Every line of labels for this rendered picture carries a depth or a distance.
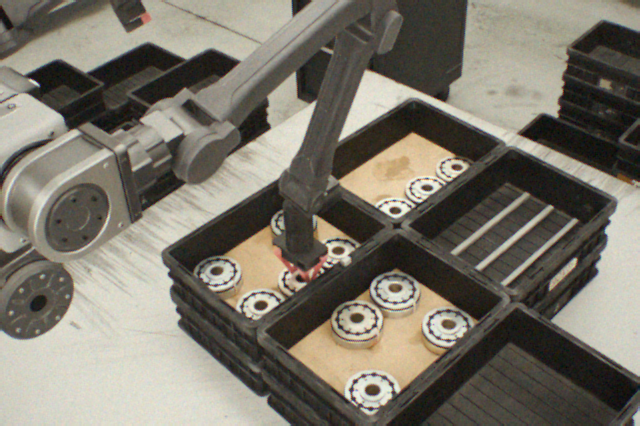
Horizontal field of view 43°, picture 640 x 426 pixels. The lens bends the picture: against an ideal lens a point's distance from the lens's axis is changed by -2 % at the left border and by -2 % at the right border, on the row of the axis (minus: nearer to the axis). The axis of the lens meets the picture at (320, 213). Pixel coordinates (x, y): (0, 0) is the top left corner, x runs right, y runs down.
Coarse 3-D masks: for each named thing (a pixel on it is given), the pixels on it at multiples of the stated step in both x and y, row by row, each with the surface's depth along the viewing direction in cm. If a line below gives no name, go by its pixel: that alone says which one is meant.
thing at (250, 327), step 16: (256, 192) 181; (240, 208) 178; (208, 224) 174; (384, 224) 172; (368, 240) 168; (352, 256) 165; (176, 272) 165; (192, 288) 163; (208, 288) 160; (304, 288) 159; (224, 304) 157; (288, 304) 156; (240, 320) 153; (256, 320) 153
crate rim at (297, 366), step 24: (384, 240) 168; (408, 240) 169; (456, 264) 162; (312, 288) 159; (288, 312) 154; (264, 336) 150; (288, 360) 146; (312, 384) 143; (408, 384) 141; (384, 408) 137
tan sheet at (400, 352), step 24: (312, 336) 163; (384, 336) 162; (408, 336) 162; (312, 360) 158; (336, 360) 158; (360, 360) 158; (384, 360) 158; (408, 360) 157; (432, 360) 157; (336, 384) 154
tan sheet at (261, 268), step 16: (320, 224) 188; (256, 240) 184; (320, 240) 184; (240, 256) 181; (256, 256) 181; (272, 256) 180; (256, 272) 177; (272, 272) 177; (256, 288) 173; (272, 288) 173
